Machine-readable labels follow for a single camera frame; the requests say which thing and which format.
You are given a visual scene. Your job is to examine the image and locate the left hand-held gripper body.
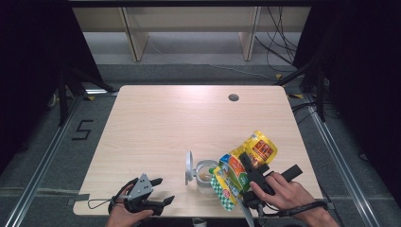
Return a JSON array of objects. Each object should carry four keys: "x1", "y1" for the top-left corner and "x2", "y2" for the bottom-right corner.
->
[{"x1": 124, "y1": 173, "x2": 160, "y2": 217}]

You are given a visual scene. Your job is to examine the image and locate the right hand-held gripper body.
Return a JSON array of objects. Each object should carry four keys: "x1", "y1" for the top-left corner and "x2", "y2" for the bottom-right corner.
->
[{"x1": 237, "y1": 164, "x2": 304, "y2": 227}]

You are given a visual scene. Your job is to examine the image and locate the yellow printed refill pouch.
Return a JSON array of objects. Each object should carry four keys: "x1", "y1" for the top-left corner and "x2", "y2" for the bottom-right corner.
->
[{"x1": 210, "y1": 131, "x2": 279, "y2": 212}]

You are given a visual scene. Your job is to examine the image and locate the glass jar with grey lid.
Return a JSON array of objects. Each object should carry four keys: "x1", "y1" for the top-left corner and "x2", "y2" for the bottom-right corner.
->
[{"x1": 184, "y1": 150, "x2": 220, "y2": 195}]

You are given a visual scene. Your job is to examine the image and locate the person's right hand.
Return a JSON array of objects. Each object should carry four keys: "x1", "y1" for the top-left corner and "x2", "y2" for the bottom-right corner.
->
[{"x1": 250, "y1": 171, "x2": 325, "y2": 219}]

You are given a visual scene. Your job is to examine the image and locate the person's left hand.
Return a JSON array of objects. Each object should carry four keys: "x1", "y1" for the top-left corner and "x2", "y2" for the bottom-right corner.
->
[{"x1": 105, "y1": 183, "x2": 154, "y2": 227}]

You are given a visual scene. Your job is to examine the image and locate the glass jar with grains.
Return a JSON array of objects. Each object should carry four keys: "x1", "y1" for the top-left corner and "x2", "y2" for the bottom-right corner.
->
[{"x1": 200, "y1": 167, "x2": 215, "y2": 183}]

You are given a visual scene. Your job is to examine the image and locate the black metal stand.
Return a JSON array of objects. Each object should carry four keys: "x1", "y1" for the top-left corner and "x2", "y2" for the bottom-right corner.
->
[
  {"x1": 56, "y1": 64, "x2": 117, "y2": 127},
  {"x1": 275, "y1": 56, "x2": 327, "y2": 123}
]

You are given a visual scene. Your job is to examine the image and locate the black curtain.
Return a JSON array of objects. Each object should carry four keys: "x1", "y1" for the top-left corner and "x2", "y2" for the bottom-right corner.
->
[
  {"x1": 292, "y1": 0, "x2": 401, "y2": 207},
  {"x1": 0, "y1": 0, "x2": 105, "y2": 173}
]

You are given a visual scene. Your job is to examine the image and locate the light wooden shelf unit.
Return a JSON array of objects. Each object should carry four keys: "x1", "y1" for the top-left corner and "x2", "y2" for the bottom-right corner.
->
[{"x1": 71, "y1": 6, "x2": 311, "y2": 62}]

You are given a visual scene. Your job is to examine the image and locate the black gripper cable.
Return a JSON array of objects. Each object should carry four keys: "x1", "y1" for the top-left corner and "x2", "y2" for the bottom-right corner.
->
[{"x1": 256, "y1": 202, "x2": 287, "y2": 227}]

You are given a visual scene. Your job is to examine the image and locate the black wrist strap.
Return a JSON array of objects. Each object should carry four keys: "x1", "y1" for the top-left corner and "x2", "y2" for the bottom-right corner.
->
[
  {"x1": 108, "y1": 177, "x2": 140, "y2": 216},
  {"x1": 277, "y1": 201, "x2": 329, "y2": 218}
]

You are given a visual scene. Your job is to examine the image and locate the thin gripper cable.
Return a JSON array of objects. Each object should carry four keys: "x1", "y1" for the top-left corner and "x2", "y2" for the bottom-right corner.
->
[{"x1": 87, "y1": 197, "x2": 115, "y2": 210}]

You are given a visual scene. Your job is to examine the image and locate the black floor cables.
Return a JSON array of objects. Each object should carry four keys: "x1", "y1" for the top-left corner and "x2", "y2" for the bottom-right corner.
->
[{"x1": 291, "y1": 99, "x2": 320, "y2": 125}]

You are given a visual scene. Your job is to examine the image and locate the aluminium floor rail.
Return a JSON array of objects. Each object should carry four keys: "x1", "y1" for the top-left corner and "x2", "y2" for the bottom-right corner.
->
[
  {"x1": 4, "y1": 94, "x2": 83, "y2": 227},
  {"x1": 304, "y1": 94, "x2": 377, "y2": 227}
]

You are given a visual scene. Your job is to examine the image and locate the bundle of black cables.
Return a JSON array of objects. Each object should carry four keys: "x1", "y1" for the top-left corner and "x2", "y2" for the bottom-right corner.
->
[{"x1": 254, "y1": 6, "x2": 299, "y2": 74}]

